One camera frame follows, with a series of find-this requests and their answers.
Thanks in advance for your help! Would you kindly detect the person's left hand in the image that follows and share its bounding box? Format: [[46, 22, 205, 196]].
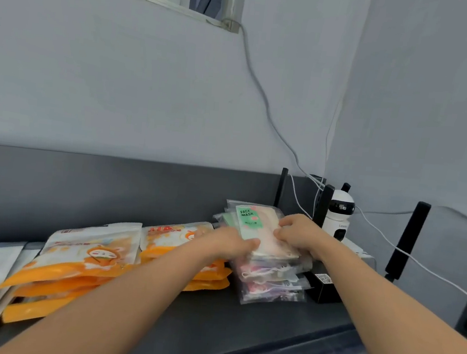
[[203, 224, 263, 270]]

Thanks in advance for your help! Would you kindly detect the person's right hand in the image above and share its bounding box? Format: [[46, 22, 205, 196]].
[[270, 211, 331, 263]]

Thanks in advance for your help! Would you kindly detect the pink mask packet green label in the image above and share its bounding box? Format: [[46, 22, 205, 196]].
[[231, 203, 306, 263]]

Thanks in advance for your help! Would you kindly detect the person's right forearm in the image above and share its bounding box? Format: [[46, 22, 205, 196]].
[[306, 233, 467, 354]]

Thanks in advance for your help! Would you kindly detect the person's left forearm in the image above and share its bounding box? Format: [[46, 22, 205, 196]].
[[0, 218, 222, 354]]

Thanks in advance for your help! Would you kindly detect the stack of clear mask packets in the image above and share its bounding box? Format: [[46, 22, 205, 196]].
[[204, 198, 321, 312]]

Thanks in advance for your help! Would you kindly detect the short black router antenna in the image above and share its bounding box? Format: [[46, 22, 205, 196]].
[[275, 167, 289, 208]]

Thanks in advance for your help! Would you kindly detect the black router box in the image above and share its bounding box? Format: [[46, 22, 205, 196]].
[[301, 269, 347, 307]]

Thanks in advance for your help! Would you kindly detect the white flat box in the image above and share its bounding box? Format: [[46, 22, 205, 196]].
[[338, 237, 380, 270]]

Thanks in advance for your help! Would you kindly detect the large black router antenna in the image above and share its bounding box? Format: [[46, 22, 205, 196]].
[[383, 198, 432, 285]]

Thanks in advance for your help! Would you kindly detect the pile of orange cartoon packets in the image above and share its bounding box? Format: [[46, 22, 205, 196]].
[[0, 201, 238, 347]]

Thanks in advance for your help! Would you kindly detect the dark grey shelf back panel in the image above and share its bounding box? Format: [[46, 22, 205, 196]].
[[0, 144, 328, 282]]

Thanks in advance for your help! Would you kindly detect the short white cable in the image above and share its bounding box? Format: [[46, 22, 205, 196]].
[[285, 174, 318, 220]]

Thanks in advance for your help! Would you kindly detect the white round security camera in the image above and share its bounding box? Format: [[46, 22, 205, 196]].
[[320, 180, 358, 243]]

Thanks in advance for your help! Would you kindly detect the thin white cable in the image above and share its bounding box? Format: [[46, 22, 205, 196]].
[[321, 95, 345, 183]]

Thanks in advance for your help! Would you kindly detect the grey wall cable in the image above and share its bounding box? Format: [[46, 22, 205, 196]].
[[205, 19, 342, 190]]

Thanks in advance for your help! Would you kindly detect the white power cable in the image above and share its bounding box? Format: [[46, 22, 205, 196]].
[[345, 205, 467, 306]]

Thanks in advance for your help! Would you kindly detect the white wall cable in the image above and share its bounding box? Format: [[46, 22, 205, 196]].
[[360, 197, 467, 228]]

